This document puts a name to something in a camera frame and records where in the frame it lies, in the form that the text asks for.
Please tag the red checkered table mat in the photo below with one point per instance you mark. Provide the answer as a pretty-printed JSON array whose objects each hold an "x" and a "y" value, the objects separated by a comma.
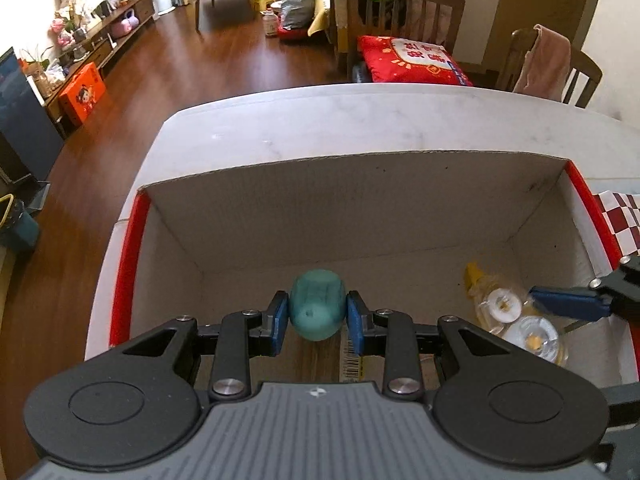
[{"x": 621, "y": 212}]

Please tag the white green tube bottle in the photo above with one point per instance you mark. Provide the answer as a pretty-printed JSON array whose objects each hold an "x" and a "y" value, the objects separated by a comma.
[{"x": 351, "y": 365}]

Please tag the teal trash bin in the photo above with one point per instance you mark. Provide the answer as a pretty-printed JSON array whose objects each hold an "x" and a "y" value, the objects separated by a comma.
[{"x": 19, "y": 232}]

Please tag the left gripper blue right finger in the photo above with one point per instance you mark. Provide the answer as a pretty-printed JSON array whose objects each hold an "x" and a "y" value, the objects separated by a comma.
[{"x": 390, "y": 335}]

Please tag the red printed cushion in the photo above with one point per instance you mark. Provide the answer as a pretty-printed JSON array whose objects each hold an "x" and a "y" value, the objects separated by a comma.
[{"x": 390, "y": 59}]

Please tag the dark blue appliance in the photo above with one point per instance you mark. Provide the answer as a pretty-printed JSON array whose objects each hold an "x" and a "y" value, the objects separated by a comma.
[{"x": 30, "y": 144}]

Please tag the red cardboard box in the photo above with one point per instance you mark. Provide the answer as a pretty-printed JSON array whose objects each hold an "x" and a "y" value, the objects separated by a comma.
[{"x": 399, "y": 228}]

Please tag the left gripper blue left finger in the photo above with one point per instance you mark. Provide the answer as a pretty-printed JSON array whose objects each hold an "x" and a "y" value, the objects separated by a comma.
[{"x": 243, "y": 336}]

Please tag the wooden tv console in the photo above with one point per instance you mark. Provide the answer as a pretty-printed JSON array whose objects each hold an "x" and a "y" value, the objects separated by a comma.
[{"x": 102, "y": 46}]

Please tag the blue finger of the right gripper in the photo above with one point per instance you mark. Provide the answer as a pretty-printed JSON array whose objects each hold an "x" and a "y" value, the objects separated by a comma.
[{"x": 617, "y": 293}]

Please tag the wooden dining chair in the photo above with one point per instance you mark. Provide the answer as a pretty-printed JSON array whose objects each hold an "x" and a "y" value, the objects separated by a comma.
[{"x": 433, "y": 21}]

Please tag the orange gift box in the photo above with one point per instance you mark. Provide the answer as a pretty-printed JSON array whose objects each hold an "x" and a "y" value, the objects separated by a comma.
[{"x": 79, "y": 97}]

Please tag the chair with pink towel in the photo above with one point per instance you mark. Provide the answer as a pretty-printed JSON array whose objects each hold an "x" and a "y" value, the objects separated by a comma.
[{"x": 542, "y": 63}]

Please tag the clear correction tape dispenser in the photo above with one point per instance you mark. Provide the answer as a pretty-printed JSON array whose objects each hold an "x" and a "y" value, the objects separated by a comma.
[{"x": 506, "y": 311}]

